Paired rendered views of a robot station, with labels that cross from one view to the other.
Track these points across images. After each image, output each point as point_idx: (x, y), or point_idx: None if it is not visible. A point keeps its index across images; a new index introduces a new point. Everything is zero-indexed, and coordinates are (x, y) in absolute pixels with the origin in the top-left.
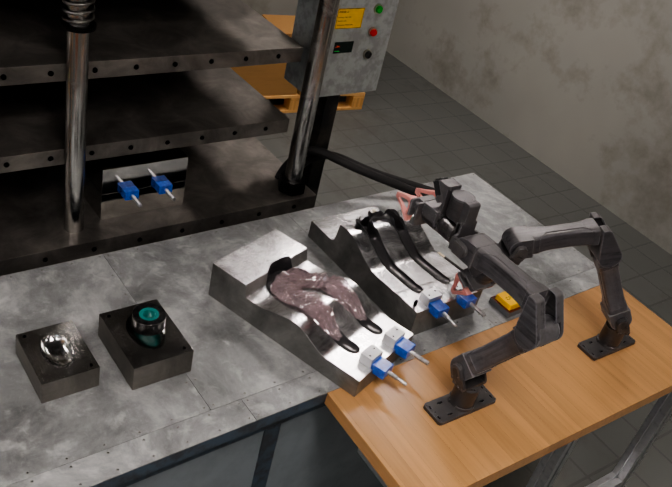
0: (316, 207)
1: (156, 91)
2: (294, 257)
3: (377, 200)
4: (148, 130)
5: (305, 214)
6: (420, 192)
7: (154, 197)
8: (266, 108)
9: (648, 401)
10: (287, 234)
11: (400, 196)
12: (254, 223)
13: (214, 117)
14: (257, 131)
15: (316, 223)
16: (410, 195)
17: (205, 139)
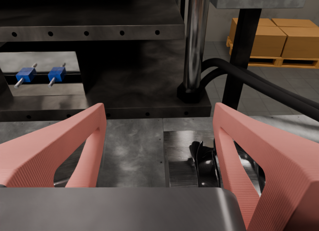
0: (199, 117)
1: (93, 5)
2: (60, 183)
3: (276, 122)
4: (38, 22)
5: (181, 122)
6: (223, 129)
7: (54, 84)
8: (170, 17)
9: None
10: (142, 140)
11: (96, 129)
12: (120, 122)
13: (111, 19)
14: (148, 34)
15: (165, 135)
16: (30, 142)
17: (90, 35)
